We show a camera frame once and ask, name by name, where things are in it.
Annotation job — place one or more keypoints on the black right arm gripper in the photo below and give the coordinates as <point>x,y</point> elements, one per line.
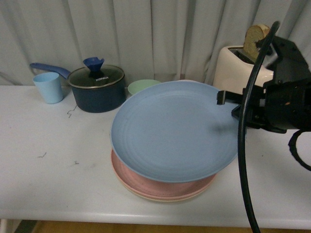
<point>287,100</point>

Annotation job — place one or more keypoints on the blue plate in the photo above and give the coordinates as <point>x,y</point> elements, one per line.
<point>175,132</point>

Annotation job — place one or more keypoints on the cream plate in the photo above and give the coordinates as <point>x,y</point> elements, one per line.
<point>165,199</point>

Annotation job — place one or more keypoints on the pink plate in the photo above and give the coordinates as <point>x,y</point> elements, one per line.
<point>155,185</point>

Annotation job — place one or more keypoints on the cream toaster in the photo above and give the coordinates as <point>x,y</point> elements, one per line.
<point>233,69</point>

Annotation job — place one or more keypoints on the bread slice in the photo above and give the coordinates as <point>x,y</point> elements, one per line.
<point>253,35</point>

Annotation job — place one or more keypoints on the grey curtain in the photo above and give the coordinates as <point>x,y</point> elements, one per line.
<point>149,39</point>

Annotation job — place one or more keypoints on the green bowl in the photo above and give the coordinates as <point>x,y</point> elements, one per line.
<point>140,85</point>

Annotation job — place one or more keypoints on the dark blue saucepan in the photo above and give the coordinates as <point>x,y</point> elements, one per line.
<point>96,100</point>

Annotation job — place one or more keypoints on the glass lid blue knob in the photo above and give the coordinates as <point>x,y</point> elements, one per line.
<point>95,74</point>

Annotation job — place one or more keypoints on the light blue cup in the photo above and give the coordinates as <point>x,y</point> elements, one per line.
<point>49,87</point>

